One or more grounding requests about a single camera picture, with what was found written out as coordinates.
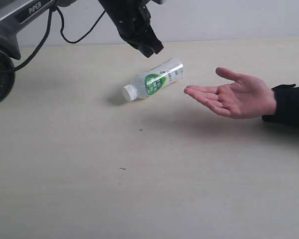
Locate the person's open bare hand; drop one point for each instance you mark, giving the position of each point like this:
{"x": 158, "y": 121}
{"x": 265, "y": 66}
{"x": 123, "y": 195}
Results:
{"x": 247, "y": 97}

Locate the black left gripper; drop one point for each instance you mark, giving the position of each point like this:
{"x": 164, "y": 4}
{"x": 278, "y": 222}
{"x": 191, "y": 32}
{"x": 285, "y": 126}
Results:
{"x": 132, "y": 20}

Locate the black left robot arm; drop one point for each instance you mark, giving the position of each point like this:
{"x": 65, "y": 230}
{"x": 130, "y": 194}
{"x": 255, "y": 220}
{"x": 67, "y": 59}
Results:
{"x": 15, "y": 15}

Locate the green label bottle white cap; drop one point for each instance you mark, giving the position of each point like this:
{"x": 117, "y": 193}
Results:
{"x": 148, "y": 83}

